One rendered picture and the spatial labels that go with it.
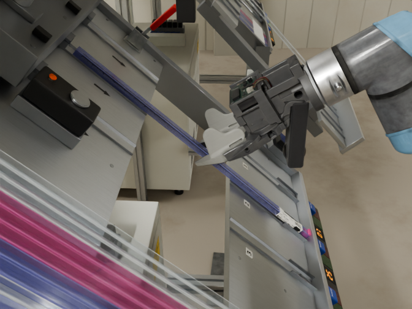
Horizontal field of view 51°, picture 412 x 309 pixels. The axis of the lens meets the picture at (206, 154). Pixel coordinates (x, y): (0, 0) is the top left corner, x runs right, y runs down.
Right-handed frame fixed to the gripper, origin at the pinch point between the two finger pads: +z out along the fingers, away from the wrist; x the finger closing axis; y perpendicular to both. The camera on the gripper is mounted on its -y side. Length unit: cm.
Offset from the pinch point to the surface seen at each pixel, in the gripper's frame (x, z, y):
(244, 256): 15.5, -1.5, -9.1
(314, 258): 6.0, -7.0, -24.3
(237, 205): 5.4, -1.3, -8.0
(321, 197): -102, 6, -102
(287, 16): -305, -11, -81
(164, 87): -19.1, 6.2, 7.5
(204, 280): -24, 33, -49
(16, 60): 16.9, 3.9, 28.8
